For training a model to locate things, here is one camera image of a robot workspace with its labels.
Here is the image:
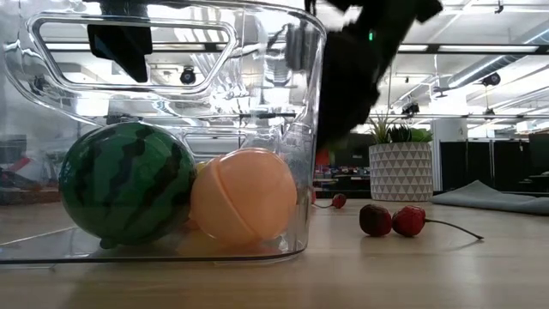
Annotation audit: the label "red fake cherry long stem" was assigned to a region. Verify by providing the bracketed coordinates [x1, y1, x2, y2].
[391, 204, 485, 241]

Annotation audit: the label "green striped toy watermelon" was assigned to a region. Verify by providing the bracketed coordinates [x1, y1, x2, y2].
[57, 121, 197, 251]

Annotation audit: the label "pale orange toy peach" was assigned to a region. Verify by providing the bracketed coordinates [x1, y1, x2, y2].
[189, 146, 299, 247]

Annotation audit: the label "black ceiling camera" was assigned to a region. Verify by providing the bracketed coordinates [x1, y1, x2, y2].
[178, 66, 197, 86]
[480, 71, 502, 88]

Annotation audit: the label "clear plastic storage container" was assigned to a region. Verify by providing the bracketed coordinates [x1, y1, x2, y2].
[0, 0, 328, 265]

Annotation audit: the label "grey-blue folded cloth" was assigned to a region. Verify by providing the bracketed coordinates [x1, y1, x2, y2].
[428, 179, 549, 216]

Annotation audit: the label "dark red fake cherry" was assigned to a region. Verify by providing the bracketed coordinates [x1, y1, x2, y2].
[359, 203, 394, 238]

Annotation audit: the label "thin hanging cable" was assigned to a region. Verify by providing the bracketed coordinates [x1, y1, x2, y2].
[387, 64, 395, 117]

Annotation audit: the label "dark office partition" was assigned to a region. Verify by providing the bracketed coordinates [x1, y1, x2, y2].
[439, 132, 549, 193]

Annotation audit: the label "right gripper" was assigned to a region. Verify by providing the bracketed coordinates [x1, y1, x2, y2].
[316, 29, 400, 149]

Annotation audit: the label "succulents in patterned white pot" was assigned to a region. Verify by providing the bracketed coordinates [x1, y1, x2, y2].
[367, 112, 435, 203]

